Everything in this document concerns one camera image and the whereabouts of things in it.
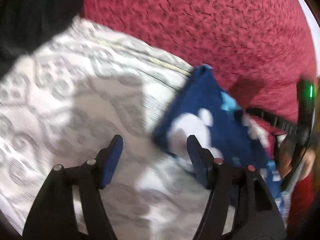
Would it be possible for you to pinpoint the dark cloth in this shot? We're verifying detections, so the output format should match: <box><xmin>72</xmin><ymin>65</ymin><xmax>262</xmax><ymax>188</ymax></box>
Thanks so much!
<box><xmin>0</xmin><ymin>0</ymin><xmax>84</xmax><ymax>62</ymax></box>

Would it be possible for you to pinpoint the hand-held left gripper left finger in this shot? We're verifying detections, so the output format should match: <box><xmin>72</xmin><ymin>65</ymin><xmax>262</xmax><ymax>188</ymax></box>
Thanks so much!
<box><xmin>22</xmin><ymin>134</ymin><xmax>124</xmax><ymax>240</ymax></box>

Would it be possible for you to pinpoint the person's red clothing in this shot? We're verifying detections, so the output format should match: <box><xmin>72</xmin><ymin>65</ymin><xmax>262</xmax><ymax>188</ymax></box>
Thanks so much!
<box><xmin>287</xmin><ymin>174</ymin><xmax>315</xmax><ymax>232</ymax></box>

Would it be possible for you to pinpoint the white patterned mattress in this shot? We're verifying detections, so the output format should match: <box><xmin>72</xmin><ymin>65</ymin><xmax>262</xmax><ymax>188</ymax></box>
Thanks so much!
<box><xmin>0</xmin><ymin>16</ymin><xmax>238</xmax><ymax>235</ymax></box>

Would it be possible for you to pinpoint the blue fleece blanket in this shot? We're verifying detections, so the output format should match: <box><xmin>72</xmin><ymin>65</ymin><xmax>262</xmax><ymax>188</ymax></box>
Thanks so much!
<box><xmin>152</xmin><ymin>64</ymin><xmax>293</xmax><ymax>213</ymax></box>

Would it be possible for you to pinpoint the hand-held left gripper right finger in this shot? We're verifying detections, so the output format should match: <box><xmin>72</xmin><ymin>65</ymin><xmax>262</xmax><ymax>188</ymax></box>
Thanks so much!
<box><xmin>186</xmin><ymin>134</ymin><xmax>288</xmax><ymax>240</ymax></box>

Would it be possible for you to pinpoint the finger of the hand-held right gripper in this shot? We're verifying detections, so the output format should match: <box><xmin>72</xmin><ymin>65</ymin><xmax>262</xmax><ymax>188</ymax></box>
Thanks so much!
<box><xmin>246</xmin><ymin>108</ymin><xmax>300</xmax><ymax>133</ymax></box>

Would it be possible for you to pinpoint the red textured pillow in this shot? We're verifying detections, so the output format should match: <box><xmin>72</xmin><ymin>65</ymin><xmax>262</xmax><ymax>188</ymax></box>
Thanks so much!
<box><xmin>77</xmin><ymin>0</ymin><xmax>319</xmax><ymax>124</ymax></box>

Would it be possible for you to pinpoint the person's right hand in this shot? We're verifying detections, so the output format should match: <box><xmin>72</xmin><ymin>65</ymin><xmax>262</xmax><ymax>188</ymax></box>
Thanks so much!
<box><xmin>278</xmin><ymin>140</ymin><xmax>317</xmax><ymax>180</ymax></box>

